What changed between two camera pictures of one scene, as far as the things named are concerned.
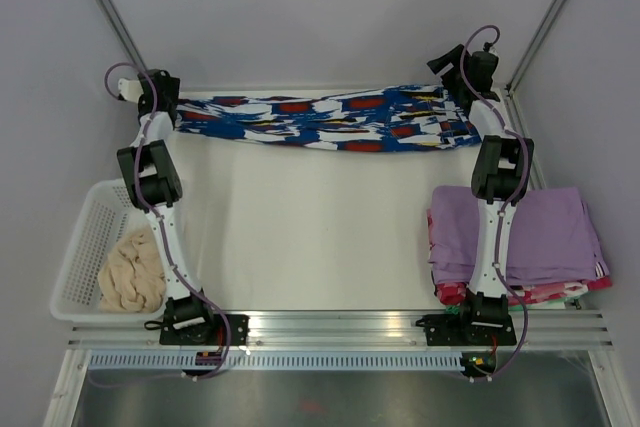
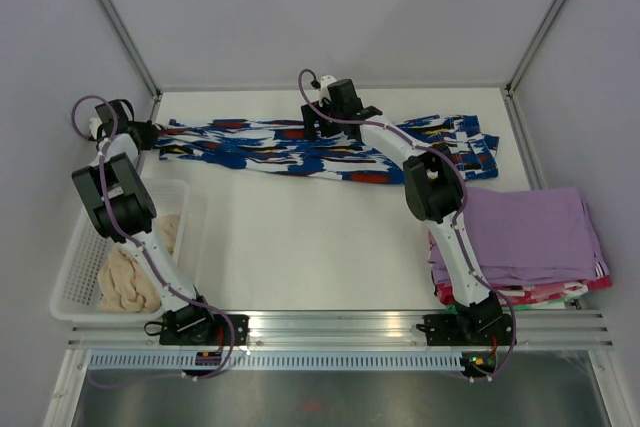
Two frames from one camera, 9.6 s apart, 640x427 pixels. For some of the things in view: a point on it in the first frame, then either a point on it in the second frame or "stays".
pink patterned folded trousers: (453, 293) stays
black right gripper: (452, 55) to (309, 117)
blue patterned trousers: (352, 121) to (366, 155)
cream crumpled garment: (131, 279) stays
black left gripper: (173, 88) to (149, 132)
